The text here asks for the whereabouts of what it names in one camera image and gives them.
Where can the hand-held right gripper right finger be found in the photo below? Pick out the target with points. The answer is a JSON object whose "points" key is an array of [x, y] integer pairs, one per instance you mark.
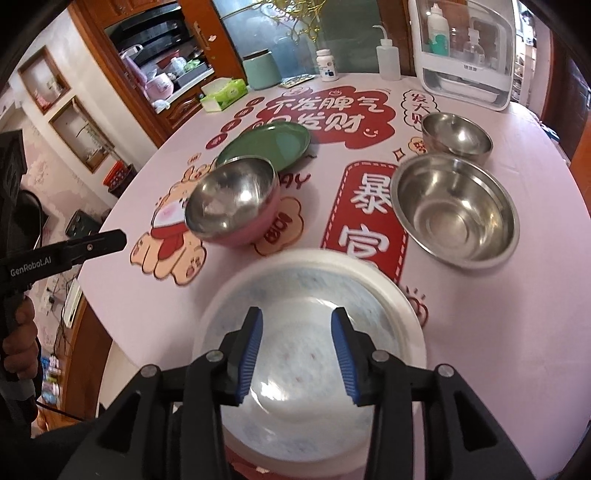
{"points": [[344, 360]]}

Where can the white storage box clear cover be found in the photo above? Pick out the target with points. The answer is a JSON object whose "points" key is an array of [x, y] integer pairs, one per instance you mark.
{"points": [[505, 69]]}

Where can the large steel bowl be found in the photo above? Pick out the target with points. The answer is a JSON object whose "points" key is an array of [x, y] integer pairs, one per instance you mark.
{"points": [[226, 194], [455, 212]]}

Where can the wooden upper kitchen cabinet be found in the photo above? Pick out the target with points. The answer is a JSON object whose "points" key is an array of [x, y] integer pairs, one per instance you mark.
{"points": [[138, 5]]}

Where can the gold door ornament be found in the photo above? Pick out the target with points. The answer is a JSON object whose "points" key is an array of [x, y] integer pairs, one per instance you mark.
{"points": [[304, 18]]}

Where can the wooden kitchen cabinet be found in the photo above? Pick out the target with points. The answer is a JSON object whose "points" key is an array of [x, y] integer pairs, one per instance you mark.
{"points": [[138, 5], [184, 110]]}

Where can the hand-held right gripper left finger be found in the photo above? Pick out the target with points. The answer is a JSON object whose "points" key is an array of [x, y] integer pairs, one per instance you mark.
{"points": [[251, 355]]}

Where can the clear squeeze bottle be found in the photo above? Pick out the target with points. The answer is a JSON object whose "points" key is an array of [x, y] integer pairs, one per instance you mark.
{"points": [[388, 60]]}

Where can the green canister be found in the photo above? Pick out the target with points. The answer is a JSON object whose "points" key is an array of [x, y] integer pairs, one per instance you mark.
{"points": [[259, 71]]}

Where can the large steel bowl front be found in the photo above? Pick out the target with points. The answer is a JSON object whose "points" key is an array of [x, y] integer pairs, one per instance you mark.
{"points": [[226, 194]]}

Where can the frosted glass door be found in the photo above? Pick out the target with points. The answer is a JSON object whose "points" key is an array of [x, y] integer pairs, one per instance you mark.
{"points": [[351, 27]]}

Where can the patterned foil packet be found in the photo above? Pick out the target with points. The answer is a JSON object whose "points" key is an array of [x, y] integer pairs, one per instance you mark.
{"points": [[295, 81]]}

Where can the white tray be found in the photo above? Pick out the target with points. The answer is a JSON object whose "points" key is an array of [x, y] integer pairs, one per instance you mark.
{"points": [[464, 90]]}

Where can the person's left hand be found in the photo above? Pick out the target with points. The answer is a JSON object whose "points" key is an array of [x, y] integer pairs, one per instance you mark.
{"points": [[21, 341]]}

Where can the white bottle green label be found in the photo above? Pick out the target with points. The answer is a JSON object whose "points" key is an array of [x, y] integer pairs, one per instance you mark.
{"points": [[437, 32]]}

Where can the green plate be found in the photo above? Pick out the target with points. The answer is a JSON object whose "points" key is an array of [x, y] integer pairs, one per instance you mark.
{"points": [[272, 143]]}

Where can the range hood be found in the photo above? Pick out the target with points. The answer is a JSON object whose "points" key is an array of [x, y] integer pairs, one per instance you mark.
{"points": [[147, 27]]}

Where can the white plastic bag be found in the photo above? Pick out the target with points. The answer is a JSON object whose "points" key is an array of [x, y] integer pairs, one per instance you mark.
{"points": [[160, 106]]}

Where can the green tissue box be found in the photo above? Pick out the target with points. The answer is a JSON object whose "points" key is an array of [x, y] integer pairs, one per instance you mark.
{"points": [[224, 94]]}

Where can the large recessed wall shelf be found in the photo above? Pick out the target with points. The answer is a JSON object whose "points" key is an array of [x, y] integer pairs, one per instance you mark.
{"points": [[81, 134]]}

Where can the white pill bottle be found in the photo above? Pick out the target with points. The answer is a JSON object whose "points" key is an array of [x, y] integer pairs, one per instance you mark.
{"points": [[327, 67]]}

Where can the small steel bowl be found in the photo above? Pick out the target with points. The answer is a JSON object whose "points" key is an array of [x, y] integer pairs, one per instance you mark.
{"points": [[455, 134]]}

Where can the clear plastic bottle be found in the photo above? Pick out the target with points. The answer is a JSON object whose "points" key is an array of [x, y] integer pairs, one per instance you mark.
{"points": [[473, 48]]}

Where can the dark green appliance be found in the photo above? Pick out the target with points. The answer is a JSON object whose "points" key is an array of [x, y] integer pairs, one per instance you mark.
{"points": [[82, 222]]}

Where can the white power strip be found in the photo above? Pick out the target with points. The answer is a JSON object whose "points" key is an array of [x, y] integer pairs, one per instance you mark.
{"points": [[72, 302]]}

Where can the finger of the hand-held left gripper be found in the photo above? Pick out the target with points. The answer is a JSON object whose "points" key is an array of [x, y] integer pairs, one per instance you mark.
{"points": [[99, 244]]}

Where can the pink rice cooker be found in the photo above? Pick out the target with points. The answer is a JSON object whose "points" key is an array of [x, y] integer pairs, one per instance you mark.
{"points": [[160, 87]]}

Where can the person's left forearm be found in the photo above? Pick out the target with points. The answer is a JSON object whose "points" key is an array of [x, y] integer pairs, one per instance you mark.
{"points": [[21, 390]]}

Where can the wooden lower kitchen cabinet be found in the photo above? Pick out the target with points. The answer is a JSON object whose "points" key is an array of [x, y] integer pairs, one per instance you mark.
{"points": [[184, 110]]}

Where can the white plate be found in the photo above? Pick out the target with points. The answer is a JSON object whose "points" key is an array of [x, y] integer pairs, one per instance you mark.
{"points": [[418, 341]]}

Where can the red basket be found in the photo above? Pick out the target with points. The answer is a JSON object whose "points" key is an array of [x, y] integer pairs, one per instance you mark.
{"points": [[119, 176]]}

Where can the small recessed wall shelf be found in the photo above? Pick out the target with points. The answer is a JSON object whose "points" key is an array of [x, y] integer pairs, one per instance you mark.
{"points": [[44, 81]]}

